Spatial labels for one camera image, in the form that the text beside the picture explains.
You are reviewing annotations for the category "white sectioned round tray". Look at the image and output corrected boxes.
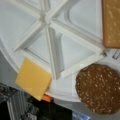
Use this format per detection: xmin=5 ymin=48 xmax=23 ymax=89
xmin=0 ymin=0 xmax=105 ymax=102

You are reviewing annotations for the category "yellow cheese slice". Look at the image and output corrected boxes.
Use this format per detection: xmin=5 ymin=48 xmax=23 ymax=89
xmin=16 ymin=58 xmax=52 ymax=100

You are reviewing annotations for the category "orange block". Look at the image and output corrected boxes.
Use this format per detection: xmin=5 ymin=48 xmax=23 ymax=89
xmin=42 ymin=95 xmax=53 ymax=102

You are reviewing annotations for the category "brown meat patty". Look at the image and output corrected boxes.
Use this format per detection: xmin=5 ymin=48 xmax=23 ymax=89
xmin=75 ymin=64 xmax=120 ymax=115

